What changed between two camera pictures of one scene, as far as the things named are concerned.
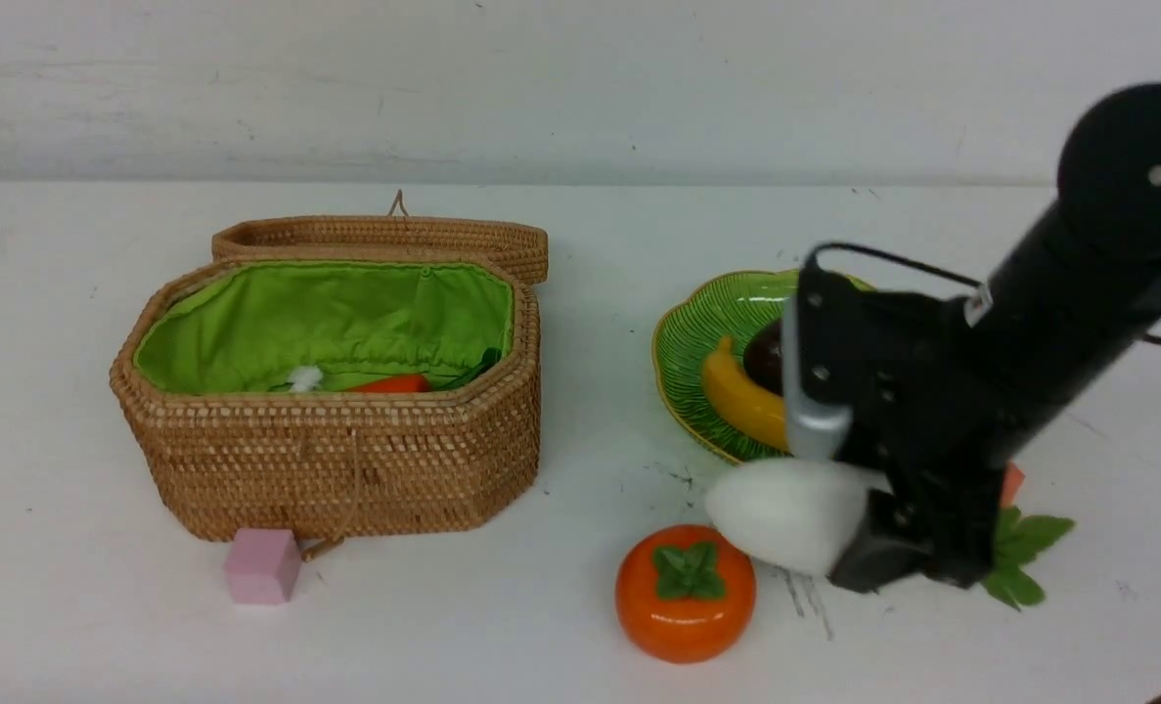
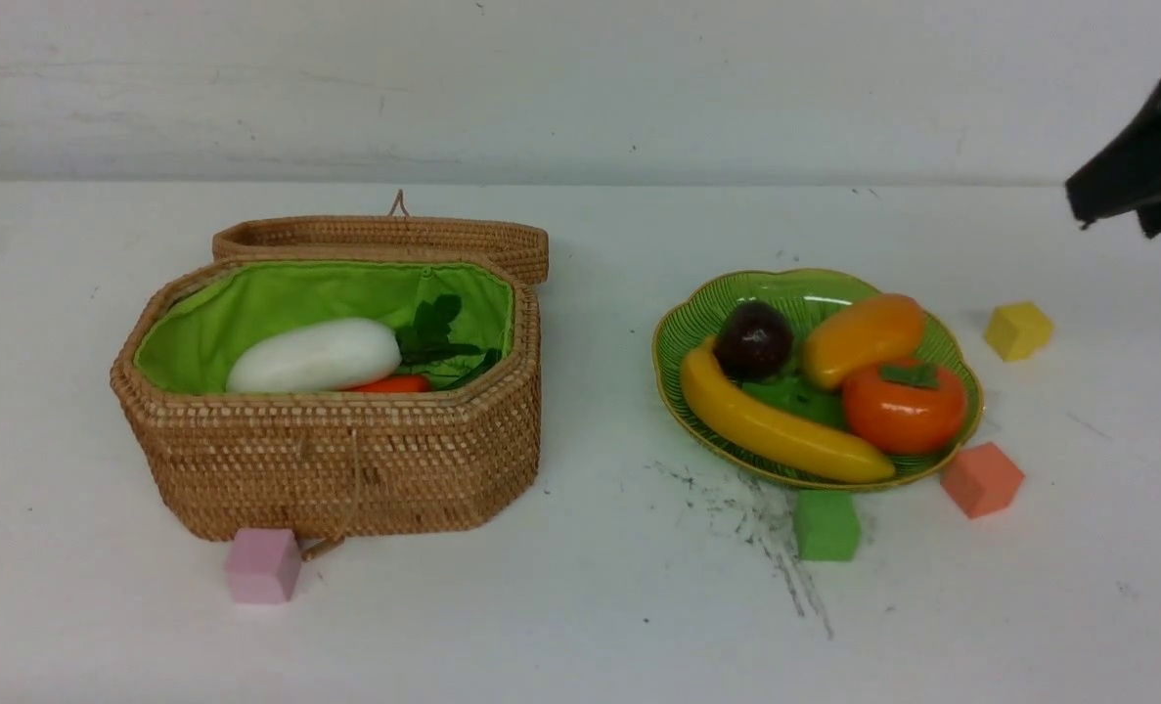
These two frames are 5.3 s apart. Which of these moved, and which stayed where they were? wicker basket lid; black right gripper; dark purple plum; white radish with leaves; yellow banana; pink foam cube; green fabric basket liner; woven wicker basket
Moved: white radish with leaves; yellow banana; black right gripper; dark purple plum
Stayed: woven wicker basket; pink foam cube; green fabric basket liner; wicker basket lid
